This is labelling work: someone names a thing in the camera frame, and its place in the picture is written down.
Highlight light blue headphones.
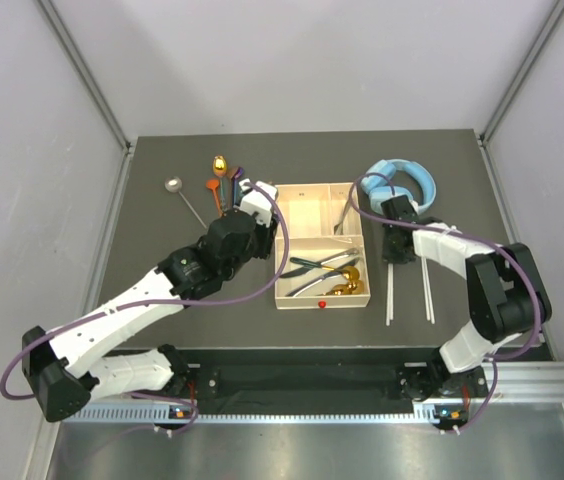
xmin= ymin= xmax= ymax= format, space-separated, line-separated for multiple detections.
xmin=360 ymin=159 xmax=437 ymax=215

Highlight iridescent blue purple spoon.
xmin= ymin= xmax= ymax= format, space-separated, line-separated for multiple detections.
xmin=234 ymin=166 xmax=244 ymax=206

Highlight ornate gold spoon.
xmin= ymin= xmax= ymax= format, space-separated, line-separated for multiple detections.
xmin=325 ymin=280 xmax=365 ymax=296

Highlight dark teal handled knife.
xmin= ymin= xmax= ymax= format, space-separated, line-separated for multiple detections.
xmin=281 ymin=257 xmax=328 ymax=279

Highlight plain gold spoon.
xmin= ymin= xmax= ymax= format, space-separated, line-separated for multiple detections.
xmin=334 ymin=266 xmax=360 ymax=282

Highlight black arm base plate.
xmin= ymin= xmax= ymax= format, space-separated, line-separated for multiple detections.
xmin=183 ymin=363 xmax=487 ymax=401

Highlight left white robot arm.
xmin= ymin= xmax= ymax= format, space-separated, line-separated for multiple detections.
xmin=21 ymin=180 xmax=279 ymax=422

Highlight silver round ladle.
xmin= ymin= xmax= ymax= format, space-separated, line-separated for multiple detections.
xmin=164 ymin=176 xmax=208 ymax=229

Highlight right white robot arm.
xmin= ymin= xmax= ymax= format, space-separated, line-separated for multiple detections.
xmin=380 ymin=195 xmax=552 ymax=396

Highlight aluminium frame post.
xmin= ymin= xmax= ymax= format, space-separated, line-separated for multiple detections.
xmin=34 ymin=0 xmax=132 ymax=152
xmin=479 ymin=0 xmax=564 ymax=144

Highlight silver knife lower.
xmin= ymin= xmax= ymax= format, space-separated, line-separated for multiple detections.
xmin=286 ymin=257 xmax=359 ymax=298

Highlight slotted cable duct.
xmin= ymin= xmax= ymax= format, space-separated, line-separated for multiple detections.
xmin=66 ymin=401 xmax=463 ymax=425

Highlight rose copper spoon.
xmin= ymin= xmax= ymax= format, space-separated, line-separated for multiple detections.
xmin=226 ymin=167 xmax=241 ymax=207

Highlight orange silicone spoon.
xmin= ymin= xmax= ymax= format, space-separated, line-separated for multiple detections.
xmin=206 ymin=178 xmax=223 ymax=216

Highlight left aluminium frame post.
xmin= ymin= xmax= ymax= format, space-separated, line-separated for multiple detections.
xmin=34 ymin=0 xmax=132 ymax=152

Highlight right aluminium frame post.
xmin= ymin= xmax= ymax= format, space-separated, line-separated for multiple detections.
xmin=479 ymin=0 xmax=564 ymax=144

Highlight cream divided utensil box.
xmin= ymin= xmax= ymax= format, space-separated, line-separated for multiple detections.
xmin=274 ymin=183 xmax=371 ymax=310

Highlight silver fork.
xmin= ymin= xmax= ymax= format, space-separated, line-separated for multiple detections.
xmin=333 ymin=199 xmax=351 ymax=235

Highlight white chopstick inner right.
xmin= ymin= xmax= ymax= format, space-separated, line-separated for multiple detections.
xmin=421 ymin=258 xmax=434 ymax=324

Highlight aluminium front rail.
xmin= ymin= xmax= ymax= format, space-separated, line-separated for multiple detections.
xmin=41 ymin=362 xmax=564 ymax=404

